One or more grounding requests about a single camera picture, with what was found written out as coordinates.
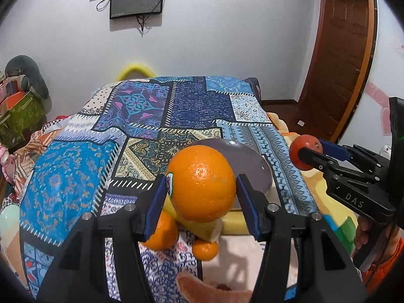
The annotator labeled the small dark red date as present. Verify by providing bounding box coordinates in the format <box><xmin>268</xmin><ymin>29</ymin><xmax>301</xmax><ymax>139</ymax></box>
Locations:
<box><xmin>216</xmin><ymin>284</ymin><xmax>232</xmax><ymax>291</ymax></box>

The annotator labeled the dark backpack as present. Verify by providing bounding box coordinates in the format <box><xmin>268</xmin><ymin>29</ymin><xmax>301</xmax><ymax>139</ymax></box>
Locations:
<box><xmin>244</xmin><ymin>77</ymin><xmax>262</xmax><ymax>103</ymax></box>

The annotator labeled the peeled pomelo wedge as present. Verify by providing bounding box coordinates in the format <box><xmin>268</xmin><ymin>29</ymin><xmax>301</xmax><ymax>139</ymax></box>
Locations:
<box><xmin>176</xmin><ymin>271</ymin><xmax>252</xmax><ymax>303</ymax></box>

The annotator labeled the green storage box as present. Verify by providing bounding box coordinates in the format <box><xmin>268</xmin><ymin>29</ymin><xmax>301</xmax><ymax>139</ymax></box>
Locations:
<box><xmin>1</xmin><ymin>92</ymin><xmax>45</xmax><ymax>149</ymax></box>

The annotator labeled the pink rabbit toy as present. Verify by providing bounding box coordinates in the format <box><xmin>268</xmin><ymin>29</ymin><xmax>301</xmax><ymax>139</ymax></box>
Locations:
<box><xmin>0</xmin><ymin>145</ymin><xmax>15</xmax><ymax>185</ymax></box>

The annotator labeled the yellow foam tube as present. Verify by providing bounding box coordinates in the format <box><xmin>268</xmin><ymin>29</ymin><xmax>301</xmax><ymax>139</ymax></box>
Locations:
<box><xmin>116</xmin><ymin>63</ymin><xmax>156</xmax><ymax>81</ymax></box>

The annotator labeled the white sliding wardrobe door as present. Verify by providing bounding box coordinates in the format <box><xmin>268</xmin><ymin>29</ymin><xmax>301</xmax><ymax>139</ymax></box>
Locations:
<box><xmin>340</xmin><ymin>0</ymin><xmax>403</xmax><ymax>153</ymax></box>

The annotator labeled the small orange mandarin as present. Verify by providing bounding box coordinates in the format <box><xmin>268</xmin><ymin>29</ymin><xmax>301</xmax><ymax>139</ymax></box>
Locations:
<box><xmin>192</xmin><ymin>239</ymin><xmax>218</xmax><ymax>261</ymax></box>

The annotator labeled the short sugarcane piece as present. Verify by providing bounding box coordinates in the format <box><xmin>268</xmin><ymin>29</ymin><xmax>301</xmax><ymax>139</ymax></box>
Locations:
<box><xmin>221</xmin><ymin>211</ymin><xmax>249</xmax><ymax>235</ymax></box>

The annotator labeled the person's right hand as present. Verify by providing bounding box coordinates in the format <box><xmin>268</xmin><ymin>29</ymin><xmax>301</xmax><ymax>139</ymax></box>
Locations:
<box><xmin>353</xmin><ymin>215</ymin><xmax>402</xmax><ymax>258</ymax></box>

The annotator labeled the large orange with sticker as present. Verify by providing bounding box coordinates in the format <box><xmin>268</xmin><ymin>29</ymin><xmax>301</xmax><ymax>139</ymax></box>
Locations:
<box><xmin>166</xmin><ymin>145</ymin><xmax>236</xmax><ymax>223</ymax></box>

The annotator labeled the blue patchwork bedsheet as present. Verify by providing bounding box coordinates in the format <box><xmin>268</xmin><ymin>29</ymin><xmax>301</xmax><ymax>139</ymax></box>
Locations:
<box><xmin>20</xmin><ymin>76</ymin><xmax>318</xmax><ymax>296</ymax></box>

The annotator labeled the long sugarcane piece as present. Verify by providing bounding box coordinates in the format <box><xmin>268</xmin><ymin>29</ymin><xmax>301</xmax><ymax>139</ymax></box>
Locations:
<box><xmin>163</xmin><ymin>195</ymin><xmax>222</xmax><ymax>242</ymax></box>

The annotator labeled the purple round plate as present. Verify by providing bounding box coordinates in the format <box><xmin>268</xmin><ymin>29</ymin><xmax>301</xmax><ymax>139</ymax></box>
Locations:
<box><xmin>187</xmin><ymin>138</ymin><xmax>273</xmax><ymax>196</ymax></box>

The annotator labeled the red tomato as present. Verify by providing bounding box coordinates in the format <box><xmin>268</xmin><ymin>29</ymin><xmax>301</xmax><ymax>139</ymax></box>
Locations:
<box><xmin>288</xmin><ymin>134</ymin><xmax>324</xmax><ymax>172</ymax></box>

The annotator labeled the brown wooden door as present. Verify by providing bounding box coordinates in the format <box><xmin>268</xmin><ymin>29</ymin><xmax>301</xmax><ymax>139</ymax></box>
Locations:
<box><xmin>298</xmin><ymin>0</ymin><xmax>377</xmax><ymax>142</ymax></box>

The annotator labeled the round orange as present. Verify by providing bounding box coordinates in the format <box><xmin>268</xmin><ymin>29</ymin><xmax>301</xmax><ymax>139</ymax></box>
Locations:
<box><xmin>142</xmin><ymin>211</ymin><xmax>179</xmax><ymax>251</ymax></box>

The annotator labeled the colourful fleece blanket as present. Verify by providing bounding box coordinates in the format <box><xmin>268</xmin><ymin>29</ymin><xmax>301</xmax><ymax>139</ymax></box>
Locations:
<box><xmin>266</xmin><ymin>111</ymin><xmax>359</xmax><ymax>300</ymax></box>

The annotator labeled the grey plush toy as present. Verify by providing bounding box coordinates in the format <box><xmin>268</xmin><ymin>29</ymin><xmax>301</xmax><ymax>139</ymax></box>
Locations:
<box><xmin>5</xmin><ymin>55</ymin><xmax>49</xmax><ymax>99</ymax></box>

